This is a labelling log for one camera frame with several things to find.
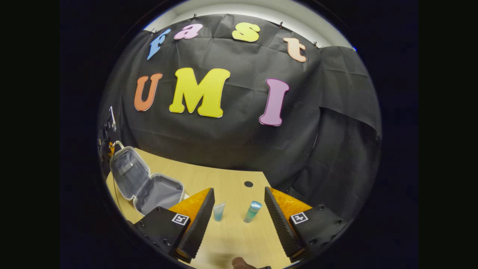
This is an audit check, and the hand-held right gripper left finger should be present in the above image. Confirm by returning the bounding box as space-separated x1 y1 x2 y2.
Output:
133 188 216 264

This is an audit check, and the blue skin care bottle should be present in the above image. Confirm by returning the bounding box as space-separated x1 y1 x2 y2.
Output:
243 201 263 224

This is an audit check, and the silver stand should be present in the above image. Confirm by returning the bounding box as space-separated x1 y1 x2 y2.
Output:
106 106 117 133

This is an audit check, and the clear blue skin care sachet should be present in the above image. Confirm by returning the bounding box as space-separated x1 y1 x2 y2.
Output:
213 202 226 222

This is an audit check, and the white suitcase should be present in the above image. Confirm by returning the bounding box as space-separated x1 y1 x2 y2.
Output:
109 141 186 216

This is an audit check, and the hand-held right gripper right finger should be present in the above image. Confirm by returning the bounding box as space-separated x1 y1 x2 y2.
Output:
264 186 353 263

